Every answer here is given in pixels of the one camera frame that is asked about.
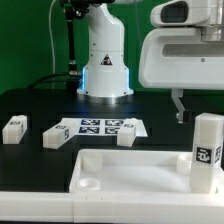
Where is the white front fence bar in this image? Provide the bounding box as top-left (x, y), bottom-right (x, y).
top-left (0, 192), bottom-right (224, 224)

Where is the white cable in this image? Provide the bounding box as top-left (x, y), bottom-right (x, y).
top-left (48, 0), bottom-right (60, 90)

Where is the white marker sheet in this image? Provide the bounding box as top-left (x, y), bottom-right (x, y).
top-left (59, 117), bottom-right (148, 138)

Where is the black camera pole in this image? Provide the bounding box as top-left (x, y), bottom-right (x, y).
top-left (60, 0), bottom-right (89, 76)

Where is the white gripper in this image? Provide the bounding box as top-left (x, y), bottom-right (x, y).
top-left (139, 0), bottom-right (224, 123)

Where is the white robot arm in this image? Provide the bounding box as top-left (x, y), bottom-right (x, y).
top-left (78, 0), bottom-right (224, 123)

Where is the black cable bundle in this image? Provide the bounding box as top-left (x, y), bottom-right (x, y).
top-left (27, 72), bottom-right (83, 90)

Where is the white desk top tray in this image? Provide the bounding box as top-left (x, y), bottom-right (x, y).
top-left (69, 147), bottom-right (224, 198)

